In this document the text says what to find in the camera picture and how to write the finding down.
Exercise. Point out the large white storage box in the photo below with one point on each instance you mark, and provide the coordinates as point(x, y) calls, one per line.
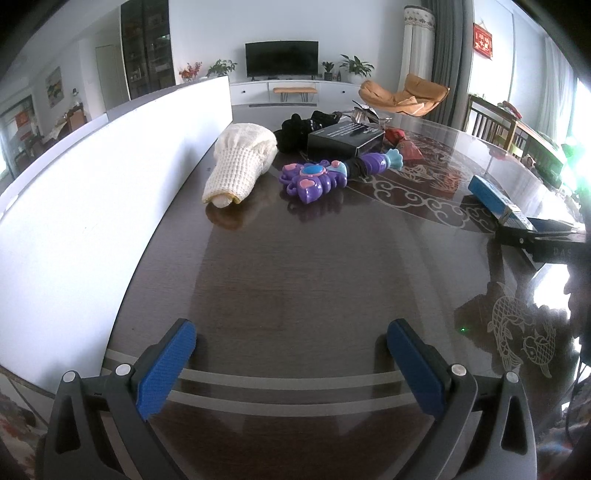
point(75, 224)

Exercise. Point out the cream knitted hat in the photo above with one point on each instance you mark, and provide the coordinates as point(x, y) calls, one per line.
point(242, 153)

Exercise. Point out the dark glass display cabinet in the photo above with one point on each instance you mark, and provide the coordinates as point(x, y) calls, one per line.
point(146, 49)

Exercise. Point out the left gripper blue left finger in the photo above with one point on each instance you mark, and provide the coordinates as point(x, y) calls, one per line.
point(77, 446)

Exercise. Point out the orange lounge chair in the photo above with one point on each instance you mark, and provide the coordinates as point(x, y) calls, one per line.
point(417, 98)

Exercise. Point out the green potted plant right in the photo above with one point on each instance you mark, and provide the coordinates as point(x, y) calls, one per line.
point(358, 71)

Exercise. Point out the purple toy wand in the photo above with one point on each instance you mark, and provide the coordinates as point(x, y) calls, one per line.
point(310, 181)

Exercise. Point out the small wooden bench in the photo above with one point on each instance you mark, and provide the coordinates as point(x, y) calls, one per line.
point(306, 93)

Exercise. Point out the red wall hanging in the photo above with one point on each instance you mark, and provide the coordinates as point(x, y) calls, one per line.
point(482, 41)

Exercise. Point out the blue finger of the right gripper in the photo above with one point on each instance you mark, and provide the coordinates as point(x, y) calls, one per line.
point(551, 226)

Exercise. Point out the wooden dining chair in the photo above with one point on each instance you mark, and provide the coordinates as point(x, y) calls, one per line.
point(489, 122)

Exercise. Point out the green potted plant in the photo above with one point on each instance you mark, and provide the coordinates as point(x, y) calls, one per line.
point(221, 68)
point(358, 71)

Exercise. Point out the white TV cabinet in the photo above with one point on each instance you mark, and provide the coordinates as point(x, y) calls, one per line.
point(257, 92)

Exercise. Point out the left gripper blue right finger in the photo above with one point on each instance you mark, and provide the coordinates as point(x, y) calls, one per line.
point(503, 445)

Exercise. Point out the black rectangular box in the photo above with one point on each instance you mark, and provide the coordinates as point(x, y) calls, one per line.
point(344, 141)

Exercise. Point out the green potted plant left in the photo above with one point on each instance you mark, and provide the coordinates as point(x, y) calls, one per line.
point(221, 68)

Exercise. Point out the black knitted item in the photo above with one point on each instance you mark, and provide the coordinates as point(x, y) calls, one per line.
point(292, 138)

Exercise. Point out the framed wall painting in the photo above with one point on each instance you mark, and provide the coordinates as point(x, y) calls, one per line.
point(54, 87)

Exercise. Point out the red flower vase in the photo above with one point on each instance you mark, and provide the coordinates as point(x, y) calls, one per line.
point(190, 72)

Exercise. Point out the black flat television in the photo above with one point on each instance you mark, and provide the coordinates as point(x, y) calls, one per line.
point(281, 58)

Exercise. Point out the white standing air conditioner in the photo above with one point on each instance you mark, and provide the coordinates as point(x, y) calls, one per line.
point(418, 43)

